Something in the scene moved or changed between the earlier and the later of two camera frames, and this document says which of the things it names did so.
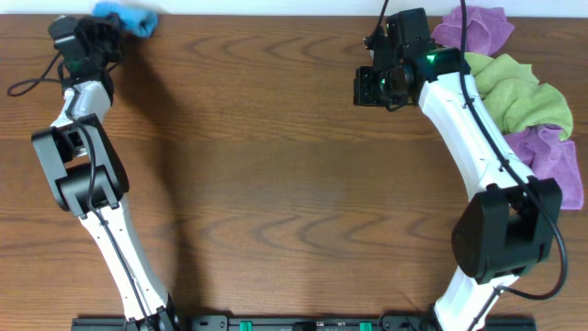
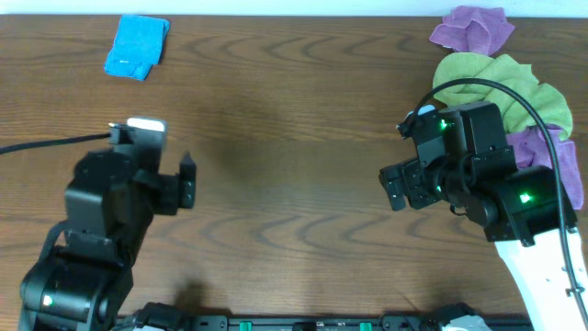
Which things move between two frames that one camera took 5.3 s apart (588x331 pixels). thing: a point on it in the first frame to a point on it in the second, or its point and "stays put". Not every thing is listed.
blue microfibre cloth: (142, 23) to (139, 44)
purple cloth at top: (485, 29) stays put
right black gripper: (363, 96) to (411, 174)
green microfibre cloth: (515, 98) stays put
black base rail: (208, 324) stays put
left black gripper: (100, 33) to (187, 187)
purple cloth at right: (548, 154) stays put
